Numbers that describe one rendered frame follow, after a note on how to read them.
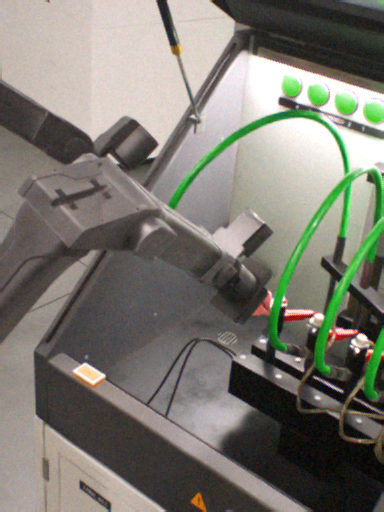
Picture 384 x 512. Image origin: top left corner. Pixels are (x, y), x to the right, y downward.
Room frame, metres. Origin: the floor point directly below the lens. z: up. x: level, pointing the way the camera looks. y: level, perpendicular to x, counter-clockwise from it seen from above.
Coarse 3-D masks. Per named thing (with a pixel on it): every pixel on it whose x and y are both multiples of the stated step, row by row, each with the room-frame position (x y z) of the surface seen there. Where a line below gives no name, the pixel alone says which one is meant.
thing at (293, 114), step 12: (264, 120) 1.17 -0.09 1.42; (276, 120) 1.18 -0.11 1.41; (312, 120) 1.22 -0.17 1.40; (324, 120) 1.23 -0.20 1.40; (240, 132) 1.15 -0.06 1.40; (336, 132) 1.25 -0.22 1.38; (228, 144) 1.14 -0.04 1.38; (204, 156) 1.13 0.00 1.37; (216, 156) 1.13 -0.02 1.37; (348, 156) 1.26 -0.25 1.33; (192, 168) 1.12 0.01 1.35; (348, 168) 1.27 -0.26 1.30; (192, 180) 1.11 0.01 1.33; (180, 192) 1.10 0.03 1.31; (348, 192) 1.27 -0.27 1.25; (168, 204) 1.10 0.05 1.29; (348, 204) 1.28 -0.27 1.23; (348, 216) 1.28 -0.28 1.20
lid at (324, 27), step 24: (216, 0) 1.53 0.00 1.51; (240, 0) 1.40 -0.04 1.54; (264, 0) 1.35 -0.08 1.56; (288, 0) 1.33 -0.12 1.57; (312, 0) 1.28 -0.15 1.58; (336, 0) 1.23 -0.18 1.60; (360, 0) 1.18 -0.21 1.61; (264, 24) 1.49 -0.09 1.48; (288, 24) 1.41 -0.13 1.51; (312, 24) 1.34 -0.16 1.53; (336, 24) 1.28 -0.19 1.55; (360, 24) 1.25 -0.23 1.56; (336, 48) 1.43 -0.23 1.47; (360, 48) 1.36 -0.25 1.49
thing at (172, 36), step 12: (156, 0) 1.33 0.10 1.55; (168, 12) 1.34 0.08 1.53; (168, 24) 1.34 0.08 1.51; (168, 36) 1.35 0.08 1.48; (180, 48) 1.36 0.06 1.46; (180, 60) 1.37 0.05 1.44; (192, 96) 1.40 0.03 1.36; (192, 108) 1.40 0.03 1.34; (192, 120) 1.41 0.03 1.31; (204, 120) 1.43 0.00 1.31
